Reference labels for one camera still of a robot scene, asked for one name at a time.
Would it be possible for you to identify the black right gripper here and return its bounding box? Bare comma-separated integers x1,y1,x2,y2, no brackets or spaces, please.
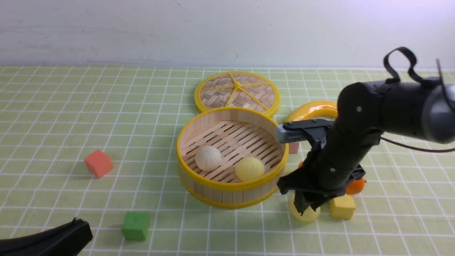
277,132,366,214

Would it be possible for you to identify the yellow bun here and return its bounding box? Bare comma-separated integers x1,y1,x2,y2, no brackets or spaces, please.
288,194,321,223
235,157,266,182

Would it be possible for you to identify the white steamed bun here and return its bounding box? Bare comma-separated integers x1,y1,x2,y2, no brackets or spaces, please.
195,146,222,172

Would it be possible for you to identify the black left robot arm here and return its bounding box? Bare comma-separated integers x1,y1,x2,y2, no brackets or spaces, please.
0,218,93,256

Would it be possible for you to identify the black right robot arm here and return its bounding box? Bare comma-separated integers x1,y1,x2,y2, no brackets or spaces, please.
276,78,455,213

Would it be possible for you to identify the bamboo steamer tray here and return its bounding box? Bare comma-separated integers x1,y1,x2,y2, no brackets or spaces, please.
176,107,289,209

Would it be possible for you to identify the woven bamboo steamer lid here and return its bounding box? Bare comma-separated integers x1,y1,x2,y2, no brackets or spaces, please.
194,71,281,117

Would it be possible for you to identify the yellow wooden cube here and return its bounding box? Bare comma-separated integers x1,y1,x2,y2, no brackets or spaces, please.
328,194,356,220

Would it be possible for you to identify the pink wooden cube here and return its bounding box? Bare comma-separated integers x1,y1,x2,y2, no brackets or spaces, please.
288,142,300,154

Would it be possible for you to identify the orange toy mango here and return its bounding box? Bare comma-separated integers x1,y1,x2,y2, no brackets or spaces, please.
286,159,365,198

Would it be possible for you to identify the yellow toy banana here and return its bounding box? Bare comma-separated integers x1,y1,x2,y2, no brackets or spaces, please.
283,100,338,123

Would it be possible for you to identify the green wooden cube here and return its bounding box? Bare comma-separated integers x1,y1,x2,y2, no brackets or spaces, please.
121,211,150,241

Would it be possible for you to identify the red wooden cube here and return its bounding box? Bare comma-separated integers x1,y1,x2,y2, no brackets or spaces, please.
84,149,114,178

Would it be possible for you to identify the green checkered tablecloth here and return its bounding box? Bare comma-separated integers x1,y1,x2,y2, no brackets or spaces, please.
0,65,455,256

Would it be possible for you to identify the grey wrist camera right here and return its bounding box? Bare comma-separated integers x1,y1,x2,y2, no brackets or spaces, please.
275,118,334,145

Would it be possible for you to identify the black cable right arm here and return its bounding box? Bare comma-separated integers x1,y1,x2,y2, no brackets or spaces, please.
380,47,455,153

